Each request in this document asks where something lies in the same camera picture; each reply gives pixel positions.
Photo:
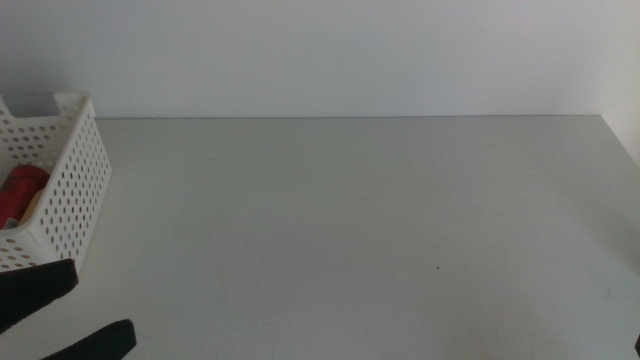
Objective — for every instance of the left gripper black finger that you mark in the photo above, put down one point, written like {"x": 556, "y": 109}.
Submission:
{"x": 30, "y": 292}
{"x": 105, "y": 342}

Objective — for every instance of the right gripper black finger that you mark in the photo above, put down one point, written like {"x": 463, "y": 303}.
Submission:
{"x": 638, "y": 350}

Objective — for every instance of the red soda can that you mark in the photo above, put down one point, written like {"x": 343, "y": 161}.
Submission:
{"x": 20, "y": 192}

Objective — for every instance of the white perforated plastic basket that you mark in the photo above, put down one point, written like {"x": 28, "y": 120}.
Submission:
{"x": 75, "y": 200}

